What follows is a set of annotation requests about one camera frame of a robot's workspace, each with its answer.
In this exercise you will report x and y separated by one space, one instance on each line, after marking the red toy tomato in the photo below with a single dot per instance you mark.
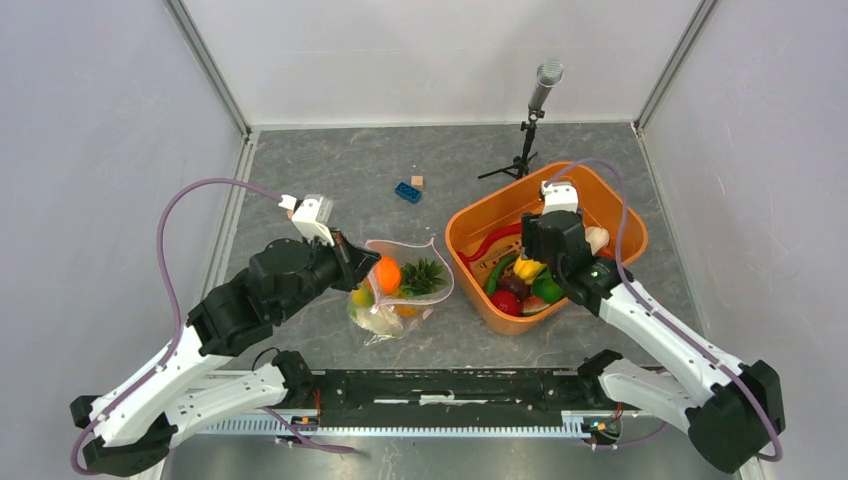
506 302

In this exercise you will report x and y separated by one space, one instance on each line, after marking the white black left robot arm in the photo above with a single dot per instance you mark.
133 427

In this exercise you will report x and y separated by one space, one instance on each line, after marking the blue lego brick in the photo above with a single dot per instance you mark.
408 193

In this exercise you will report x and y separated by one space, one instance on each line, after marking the toy orange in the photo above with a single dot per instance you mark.
388 275

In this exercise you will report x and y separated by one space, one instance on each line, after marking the orange plastic bin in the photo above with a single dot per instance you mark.
602 207

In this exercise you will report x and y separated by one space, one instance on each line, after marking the toy pineapple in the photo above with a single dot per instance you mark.
421 278

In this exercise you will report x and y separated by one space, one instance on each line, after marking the dark purple toy fruit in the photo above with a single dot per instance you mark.
515 285

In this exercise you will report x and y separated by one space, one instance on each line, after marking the yellow toy banana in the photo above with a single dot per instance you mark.
527 270

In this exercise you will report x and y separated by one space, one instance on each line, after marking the red toy chili pepper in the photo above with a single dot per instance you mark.
487 243

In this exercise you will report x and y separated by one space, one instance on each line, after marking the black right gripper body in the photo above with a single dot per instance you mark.
529 232

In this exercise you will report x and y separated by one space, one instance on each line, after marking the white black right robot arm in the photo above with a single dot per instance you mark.
731 411

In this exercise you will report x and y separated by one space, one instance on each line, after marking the toy lemon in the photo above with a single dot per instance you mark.
362 297

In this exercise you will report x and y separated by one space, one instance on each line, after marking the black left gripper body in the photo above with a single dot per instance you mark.
331 266

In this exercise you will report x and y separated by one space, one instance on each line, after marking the toy bok choy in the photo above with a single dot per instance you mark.
566 256

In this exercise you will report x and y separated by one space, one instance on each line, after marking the toy watermelon slice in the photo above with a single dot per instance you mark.
533 305

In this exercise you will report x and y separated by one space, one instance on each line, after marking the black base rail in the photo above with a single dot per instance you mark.
447 398

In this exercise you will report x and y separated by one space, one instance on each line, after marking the green toy cucumber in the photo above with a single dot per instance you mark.
495 275

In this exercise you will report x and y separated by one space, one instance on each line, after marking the grey microphone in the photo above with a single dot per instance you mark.
548 75

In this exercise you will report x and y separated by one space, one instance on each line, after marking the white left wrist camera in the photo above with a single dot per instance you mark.
309 216

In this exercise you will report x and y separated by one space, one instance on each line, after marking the toy cauliflower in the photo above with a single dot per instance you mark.
382 322

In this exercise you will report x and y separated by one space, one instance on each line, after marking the small wooden cube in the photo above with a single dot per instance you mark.
416 181

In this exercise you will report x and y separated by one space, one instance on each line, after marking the clear pink-dotted zip bag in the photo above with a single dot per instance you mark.
412 311

